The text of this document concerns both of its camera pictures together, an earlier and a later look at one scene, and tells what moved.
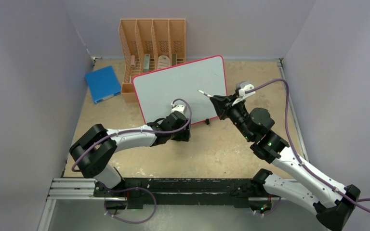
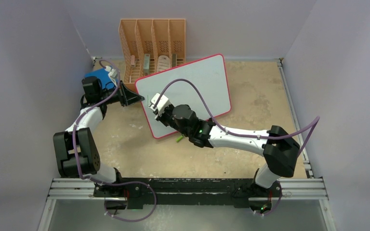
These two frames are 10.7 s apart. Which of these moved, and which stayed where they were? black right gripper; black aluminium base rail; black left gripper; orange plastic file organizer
Moved: black left gripper; black right gripper
Stayed: black aluminium base rail; orange plastic file organizer
